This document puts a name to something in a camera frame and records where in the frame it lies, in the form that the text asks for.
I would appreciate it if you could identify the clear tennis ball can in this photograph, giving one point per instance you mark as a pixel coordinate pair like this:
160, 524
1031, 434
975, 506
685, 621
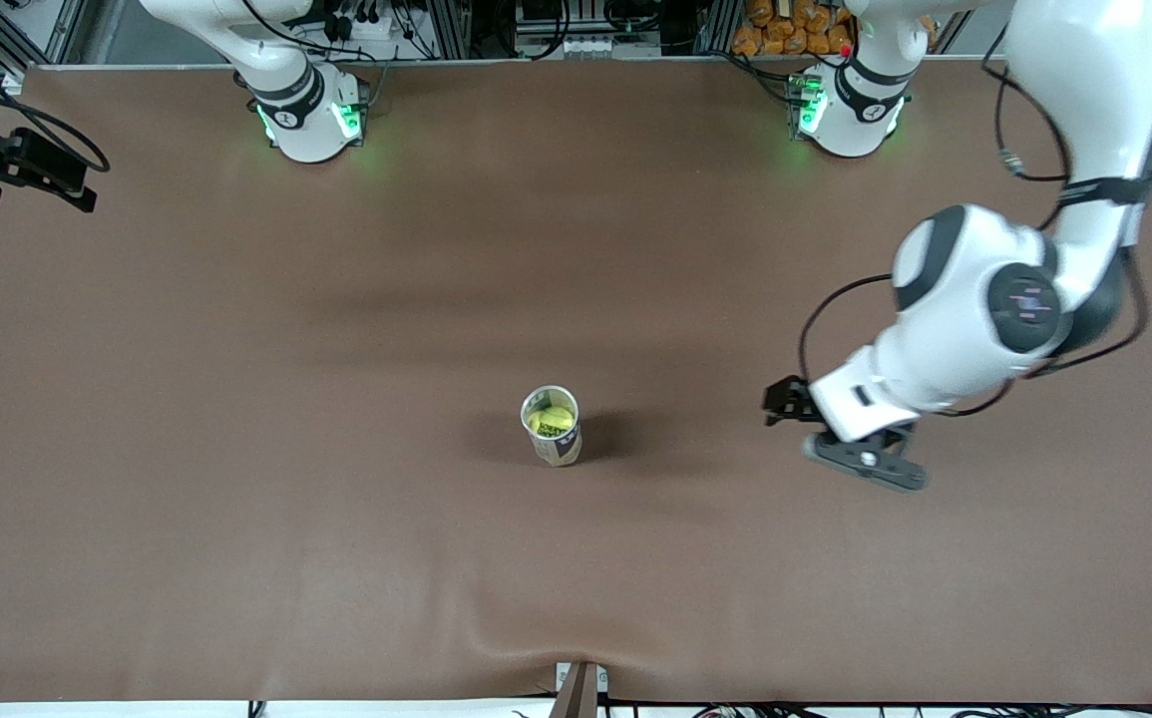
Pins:
561, 454

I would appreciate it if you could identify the yellow Wilson tennis ball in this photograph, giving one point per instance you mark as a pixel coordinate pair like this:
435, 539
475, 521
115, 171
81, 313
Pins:
548, 409

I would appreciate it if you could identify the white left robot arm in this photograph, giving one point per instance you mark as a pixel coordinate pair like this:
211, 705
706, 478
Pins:
1084, 80

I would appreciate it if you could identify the white power strip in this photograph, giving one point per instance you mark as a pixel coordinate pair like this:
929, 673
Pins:
361, 25

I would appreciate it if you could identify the orange bag pile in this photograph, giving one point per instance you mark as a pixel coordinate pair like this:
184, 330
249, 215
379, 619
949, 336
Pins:
765, 30

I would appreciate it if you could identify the white terminal block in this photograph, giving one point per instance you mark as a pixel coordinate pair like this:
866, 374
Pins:
590, 47

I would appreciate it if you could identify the brown table mat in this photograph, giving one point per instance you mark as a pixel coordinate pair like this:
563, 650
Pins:
236, 548

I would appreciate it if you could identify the aluminium profile post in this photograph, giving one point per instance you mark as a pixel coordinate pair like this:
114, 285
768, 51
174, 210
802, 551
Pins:
580, 693

